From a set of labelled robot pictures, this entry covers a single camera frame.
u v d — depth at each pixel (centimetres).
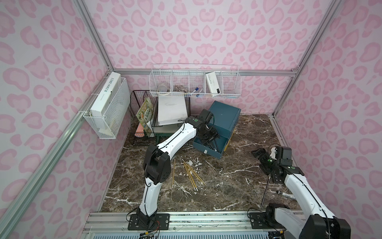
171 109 91
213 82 92
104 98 68
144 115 98
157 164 52
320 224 39
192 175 88
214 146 93
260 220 73
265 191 82
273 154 75
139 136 103
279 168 61
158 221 72
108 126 72
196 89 100
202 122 65
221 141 92
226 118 88
